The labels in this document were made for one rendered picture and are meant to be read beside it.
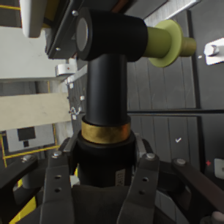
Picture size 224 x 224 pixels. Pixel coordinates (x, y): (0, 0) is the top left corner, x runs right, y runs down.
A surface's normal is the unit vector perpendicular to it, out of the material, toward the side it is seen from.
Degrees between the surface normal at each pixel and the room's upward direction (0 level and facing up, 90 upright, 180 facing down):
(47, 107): 90
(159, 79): 0
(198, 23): 0
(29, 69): 90
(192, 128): 0
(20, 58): 90
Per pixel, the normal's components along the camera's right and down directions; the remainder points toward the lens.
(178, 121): -0.87, 0.12
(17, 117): 0.47, 0.00
